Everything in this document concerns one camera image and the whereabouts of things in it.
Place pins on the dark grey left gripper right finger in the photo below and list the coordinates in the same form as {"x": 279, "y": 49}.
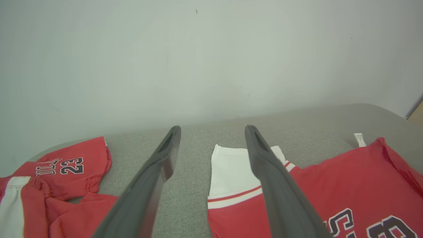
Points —
{"x": 284, "y": 205}

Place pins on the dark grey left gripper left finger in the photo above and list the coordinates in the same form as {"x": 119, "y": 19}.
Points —
{"x": 142, "y": 198}

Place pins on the red shirt with white sleeves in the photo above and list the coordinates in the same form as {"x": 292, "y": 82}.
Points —
{"x": 353, "y": 185}

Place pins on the red shorts with white stripe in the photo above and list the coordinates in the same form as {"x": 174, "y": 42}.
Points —
{"x": 66, "y": 185}

